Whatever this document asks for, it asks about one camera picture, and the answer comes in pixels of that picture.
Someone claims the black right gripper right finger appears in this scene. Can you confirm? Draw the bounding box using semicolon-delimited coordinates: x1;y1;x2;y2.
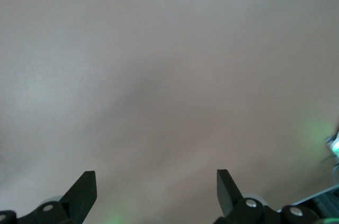
211;168;326;224

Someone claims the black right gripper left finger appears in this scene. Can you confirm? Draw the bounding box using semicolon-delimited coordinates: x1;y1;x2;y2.
0;170;98;224

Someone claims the brown table mat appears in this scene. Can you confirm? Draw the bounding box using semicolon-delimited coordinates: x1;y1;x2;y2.
0;0;339;224

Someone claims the aluminium table edge rail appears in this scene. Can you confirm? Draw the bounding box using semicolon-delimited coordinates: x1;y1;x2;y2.
276;183;339;213

